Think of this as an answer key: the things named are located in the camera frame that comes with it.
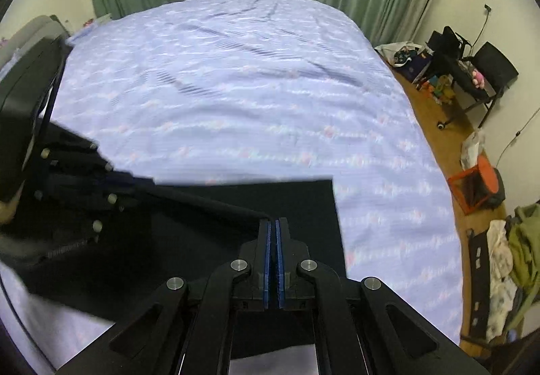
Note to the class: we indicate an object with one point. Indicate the purple floral striped duvet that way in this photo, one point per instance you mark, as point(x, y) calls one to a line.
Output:
point(229, 92)

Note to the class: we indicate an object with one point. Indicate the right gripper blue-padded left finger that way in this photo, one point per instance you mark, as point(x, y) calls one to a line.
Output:
point(252, 290)

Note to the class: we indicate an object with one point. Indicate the pile of clothes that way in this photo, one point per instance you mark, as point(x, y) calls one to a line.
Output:
point(513, 248)

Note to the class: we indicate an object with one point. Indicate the black pants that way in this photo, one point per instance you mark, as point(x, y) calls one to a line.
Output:
point(157, 232)

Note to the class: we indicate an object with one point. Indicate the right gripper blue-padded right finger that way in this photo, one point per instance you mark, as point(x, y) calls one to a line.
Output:
point(293, 292)

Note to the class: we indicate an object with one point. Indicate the grey padded headboard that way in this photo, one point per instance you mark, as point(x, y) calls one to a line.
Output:
point(38, 28)

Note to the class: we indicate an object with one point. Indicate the black folding chair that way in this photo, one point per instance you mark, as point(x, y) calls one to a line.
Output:
point(485, 75)

